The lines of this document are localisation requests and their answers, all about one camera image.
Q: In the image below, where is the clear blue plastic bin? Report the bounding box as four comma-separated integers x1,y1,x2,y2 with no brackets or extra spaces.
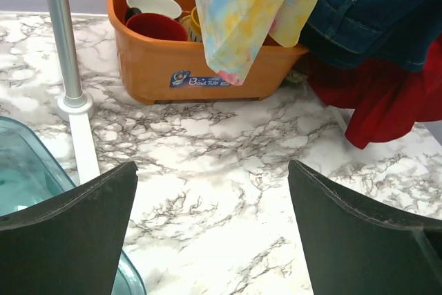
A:
1,117,146,294

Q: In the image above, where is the brown ceramic bowl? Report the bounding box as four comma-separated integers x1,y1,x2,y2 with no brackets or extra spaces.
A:
285,55,309,85

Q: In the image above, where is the yellow bowl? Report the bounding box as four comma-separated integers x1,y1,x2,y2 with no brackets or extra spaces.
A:
189,7,202,42

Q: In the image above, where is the red skirt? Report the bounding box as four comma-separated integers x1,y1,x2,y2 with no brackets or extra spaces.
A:
307,38,441,149

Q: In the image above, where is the white clothes rack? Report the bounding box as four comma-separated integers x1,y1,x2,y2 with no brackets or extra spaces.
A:
47,0,100,184

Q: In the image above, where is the red cup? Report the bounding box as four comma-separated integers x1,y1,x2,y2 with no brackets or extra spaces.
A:
126,13,188,41

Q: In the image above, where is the floral cloth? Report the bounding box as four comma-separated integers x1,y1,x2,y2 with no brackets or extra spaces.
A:
195,0,318,86

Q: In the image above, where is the blue denim skirt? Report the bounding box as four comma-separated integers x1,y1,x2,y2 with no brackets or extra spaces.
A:
300,0,441,72

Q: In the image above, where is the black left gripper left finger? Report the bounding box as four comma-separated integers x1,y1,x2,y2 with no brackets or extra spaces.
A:
1,162,138,294

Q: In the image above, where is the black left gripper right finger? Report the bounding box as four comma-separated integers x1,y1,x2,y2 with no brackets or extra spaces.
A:
288,161,441,295

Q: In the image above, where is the orange plastic basin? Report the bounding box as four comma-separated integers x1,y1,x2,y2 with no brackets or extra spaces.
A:
107,0,307,104

